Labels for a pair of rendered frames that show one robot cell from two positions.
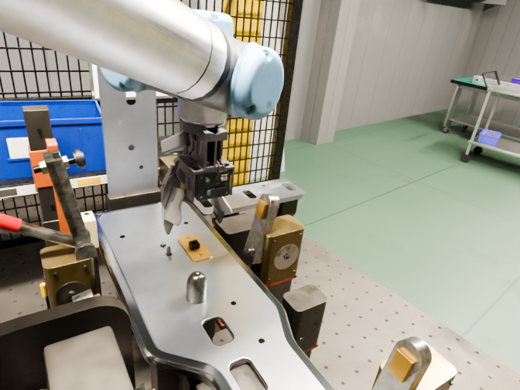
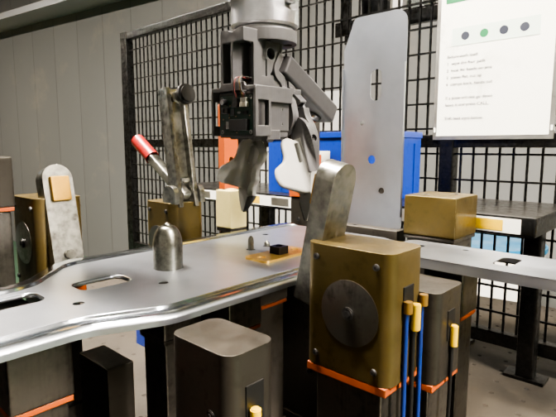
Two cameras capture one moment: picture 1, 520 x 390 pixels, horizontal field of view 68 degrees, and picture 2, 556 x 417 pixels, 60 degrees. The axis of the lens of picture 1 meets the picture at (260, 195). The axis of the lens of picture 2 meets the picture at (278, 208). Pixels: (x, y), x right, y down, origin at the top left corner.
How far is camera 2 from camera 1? 0.72 m
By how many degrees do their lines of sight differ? 76
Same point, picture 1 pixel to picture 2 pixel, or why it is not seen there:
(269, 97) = not seen: outside the picture
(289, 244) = (350, 280)
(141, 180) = (379, 211)
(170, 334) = (93, 266)
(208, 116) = (235, 11)
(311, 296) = (227, 340)
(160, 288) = not seen: hidden behind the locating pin
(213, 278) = (214, 269)
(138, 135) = (380, 143)
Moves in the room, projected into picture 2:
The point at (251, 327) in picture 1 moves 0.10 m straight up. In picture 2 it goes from (108, 295) to (103, 183)
